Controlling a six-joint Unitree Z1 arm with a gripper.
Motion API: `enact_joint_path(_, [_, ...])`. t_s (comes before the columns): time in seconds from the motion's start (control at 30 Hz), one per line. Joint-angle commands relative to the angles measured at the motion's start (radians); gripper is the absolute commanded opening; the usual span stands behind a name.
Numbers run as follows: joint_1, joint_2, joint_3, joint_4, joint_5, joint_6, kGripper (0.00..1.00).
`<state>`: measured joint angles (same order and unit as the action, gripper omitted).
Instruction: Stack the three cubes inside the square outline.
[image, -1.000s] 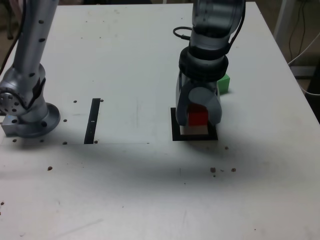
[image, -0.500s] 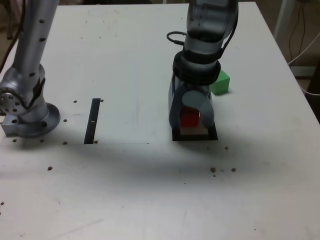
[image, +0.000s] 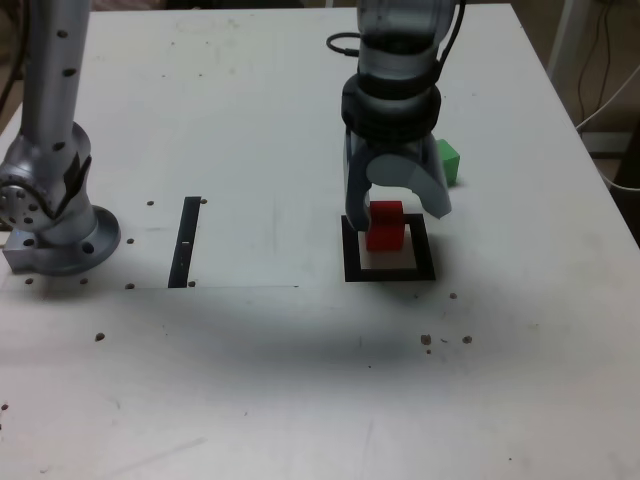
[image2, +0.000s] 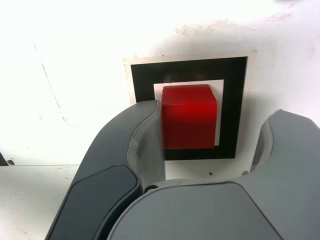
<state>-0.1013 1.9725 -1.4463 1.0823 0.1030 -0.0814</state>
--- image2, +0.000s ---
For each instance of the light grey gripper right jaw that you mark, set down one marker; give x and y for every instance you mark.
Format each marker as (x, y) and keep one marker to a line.
(225, 212)

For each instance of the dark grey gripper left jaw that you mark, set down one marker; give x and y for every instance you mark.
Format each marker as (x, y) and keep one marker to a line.
(107, 155)

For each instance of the red cube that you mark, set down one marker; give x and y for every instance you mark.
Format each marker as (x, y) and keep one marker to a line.
(187, 117)

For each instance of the black tape square outline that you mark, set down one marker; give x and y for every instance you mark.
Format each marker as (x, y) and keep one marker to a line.
(232, 100)

